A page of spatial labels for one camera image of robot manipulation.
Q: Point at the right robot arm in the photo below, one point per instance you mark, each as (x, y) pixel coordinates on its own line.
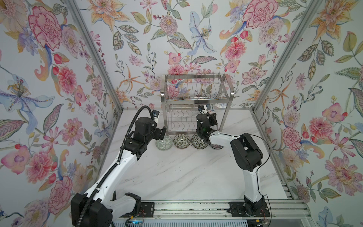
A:
(248, 157)

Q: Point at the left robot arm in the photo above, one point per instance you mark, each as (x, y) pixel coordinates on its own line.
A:
(104, 190)

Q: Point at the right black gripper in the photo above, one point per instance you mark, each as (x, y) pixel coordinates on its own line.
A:
(213, 119)

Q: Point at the purple striped bowl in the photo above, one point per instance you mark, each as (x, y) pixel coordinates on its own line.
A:
(216, 147)

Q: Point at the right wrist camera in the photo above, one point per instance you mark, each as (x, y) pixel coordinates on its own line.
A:
(202, 108)

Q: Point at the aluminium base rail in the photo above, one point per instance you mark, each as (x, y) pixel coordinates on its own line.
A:
(163, 209)

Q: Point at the grey green pattern bowl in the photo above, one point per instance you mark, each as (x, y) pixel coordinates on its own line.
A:
(164, 144)

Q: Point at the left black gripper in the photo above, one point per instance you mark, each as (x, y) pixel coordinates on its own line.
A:
(158, 135)

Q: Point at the steel two-tier dish rack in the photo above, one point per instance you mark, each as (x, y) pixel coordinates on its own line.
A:
(182, 94)

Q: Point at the aluminium frame post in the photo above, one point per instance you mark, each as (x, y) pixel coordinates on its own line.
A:
(292, 44)
(85, 33)

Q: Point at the right aluminium frame post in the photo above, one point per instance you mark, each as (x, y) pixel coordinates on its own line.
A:
(292, 44)

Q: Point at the green leaf pattern bowl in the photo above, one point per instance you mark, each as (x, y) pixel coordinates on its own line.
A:
(182, 141)

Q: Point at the blue triangle pattern bowl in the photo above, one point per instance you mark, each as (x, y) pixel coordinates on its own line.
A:
(197, 142)

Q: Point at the left aluminium frame post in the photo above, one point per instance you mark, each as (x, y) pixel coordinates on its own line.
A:
(85, 33)

